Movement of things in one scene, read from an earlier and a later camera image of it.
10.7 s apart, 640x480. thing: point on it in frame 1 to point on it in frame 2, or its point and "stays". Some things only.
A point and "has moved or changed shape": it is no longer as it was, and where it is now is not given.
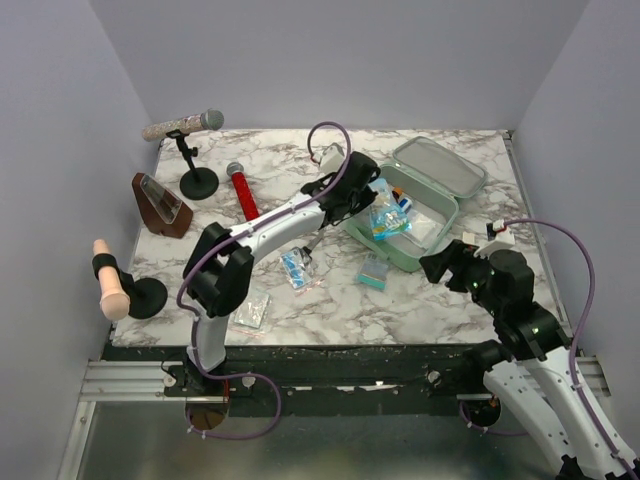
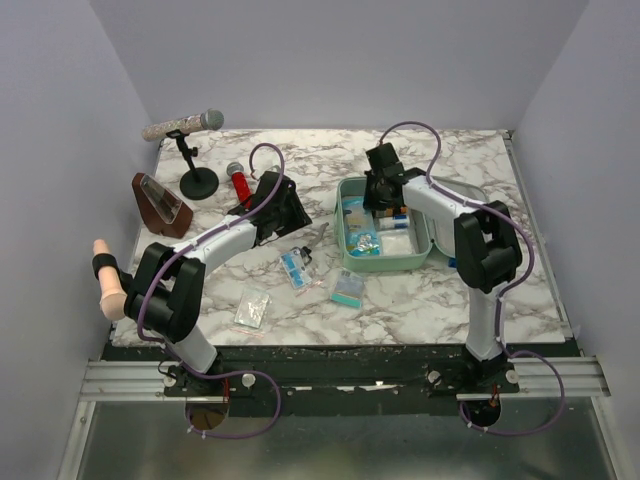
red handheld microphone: (249, 204) stays
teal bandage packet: (373, 271) to (348, 289)
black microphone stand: (197, 183) stays
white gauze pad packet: (423, 227) to (395, 242)
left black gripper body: (358, 201) to (291, 216)
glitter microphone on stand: (211, 120) stays
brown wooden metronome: (160, 211) stays
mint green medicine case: (416, 203) has moved or changed shape
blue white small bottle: (406, 205) has moved or changed shape
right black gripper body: (470, 274) to (372, 195)
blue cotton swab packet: (387, 216) to (361, 237)
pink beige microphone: (115, 301) stays
